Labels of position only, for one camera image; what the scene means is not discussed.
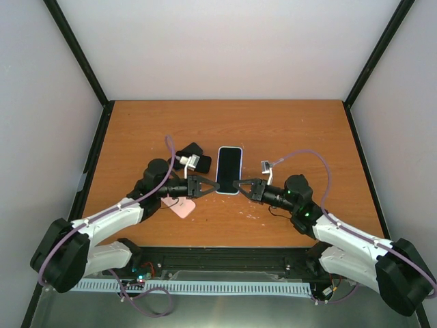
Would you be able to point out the light blue cable duct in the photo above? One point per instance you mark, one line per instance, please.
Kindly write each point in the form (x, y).
(208, 288)

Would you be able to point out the black phone case rear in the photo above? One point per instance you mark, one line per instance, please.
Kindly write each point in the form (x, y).
(191, 149)

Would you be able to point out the pink phone case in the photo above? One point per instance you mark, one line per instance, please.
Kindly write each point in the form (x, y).
(181, 206)

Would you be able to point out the black aluminium frame rail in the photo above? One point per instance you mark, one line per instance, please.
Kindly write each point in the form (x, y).
(290, 263)

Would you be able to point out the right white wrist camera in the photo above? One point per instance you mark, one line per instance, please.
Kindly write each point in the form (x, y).
(267, 168)

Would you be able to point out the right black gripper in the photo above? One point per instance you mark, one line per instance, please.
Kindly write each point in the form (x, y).
(257, 188)

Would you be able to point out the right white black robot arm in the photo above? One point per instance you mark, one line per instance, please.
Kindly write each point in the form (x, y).
(393, 269)

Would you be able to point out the light blue phone case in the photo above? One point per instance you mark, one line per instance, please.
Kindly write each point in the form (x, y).
(215, 171)

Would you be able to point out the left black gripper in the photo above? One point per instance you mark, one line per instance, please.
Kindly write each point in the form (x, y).
(193, 186)

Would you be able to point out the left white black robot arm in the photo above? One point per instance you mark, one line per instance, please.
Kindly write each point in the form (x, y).
(72, 250)

